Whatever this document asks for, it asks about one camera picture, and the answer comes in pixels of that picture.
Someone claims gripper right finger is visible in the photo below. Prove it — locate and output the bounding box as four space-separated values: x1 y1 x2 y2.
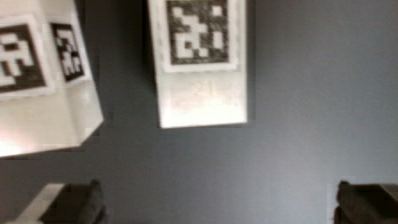
332 181 398 224

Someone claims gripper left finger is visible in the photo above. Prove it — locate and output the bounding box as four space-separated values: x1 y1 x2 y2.
11 180 109 224

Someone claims white table leg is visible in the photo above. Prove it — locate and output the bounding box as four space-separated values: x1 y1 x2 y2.
148 0 247 128
0 0 103 158

